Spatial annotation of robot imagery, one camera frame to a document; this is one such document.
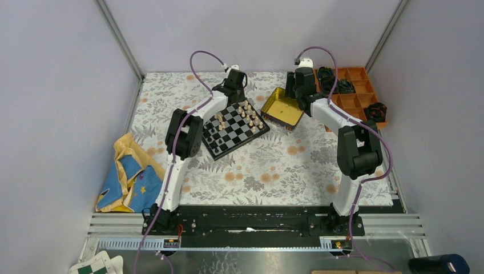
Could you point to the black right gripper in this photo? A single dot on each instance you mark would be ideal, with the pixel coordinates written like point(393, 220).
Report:
point(290, 80)

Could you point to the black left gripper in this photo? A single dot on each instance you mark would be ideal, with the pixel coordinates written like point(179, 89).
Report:
point(238, 97)

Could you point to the gold tin box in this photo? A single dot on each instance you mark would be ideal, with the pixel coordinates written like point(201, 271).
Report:
point(281, 110)

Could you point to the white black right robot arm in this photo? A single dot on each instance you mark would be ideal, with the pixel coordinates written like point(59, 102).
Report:
point(358, 147)

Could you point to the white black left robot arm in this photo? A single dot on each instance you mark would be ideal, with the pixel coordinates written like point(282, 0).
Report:
point(183, 139)

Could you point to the black grey chess board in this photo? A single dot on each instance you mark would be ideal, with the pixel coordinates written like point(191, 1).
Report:
point(237, 133)

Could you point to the rolled blue floral tie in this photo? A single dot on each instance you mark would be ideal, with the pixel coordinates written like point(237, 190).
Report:
point(324, 72)

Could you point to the rolled dark floral tie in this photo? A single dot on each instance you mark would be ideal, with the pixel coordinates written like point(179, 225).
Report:
point(326, 84)

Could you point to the rolled green floral tie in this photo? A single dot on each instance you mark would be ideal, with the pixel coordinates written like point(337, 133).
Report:
point(345, 87)

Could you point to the rolled black orange tie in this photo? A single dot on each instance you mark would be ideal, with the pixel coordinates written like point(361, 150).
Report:
point(376, 112)

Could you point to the blue yellow cloth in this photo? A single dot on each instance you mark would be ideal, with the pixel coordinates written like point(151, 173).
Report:
point(134, 179)

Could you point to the green white checker card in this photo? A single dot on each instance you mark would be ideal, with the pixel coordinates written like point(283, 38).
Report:
point(101, 263)

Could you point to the dark blue cylinder bottle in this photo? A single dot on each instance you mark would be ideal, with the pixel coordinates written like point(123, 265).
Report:
point(440, 264)

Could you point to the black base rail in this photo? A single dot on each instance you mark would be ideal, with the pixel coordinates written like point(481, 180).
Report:
point(207, 226)

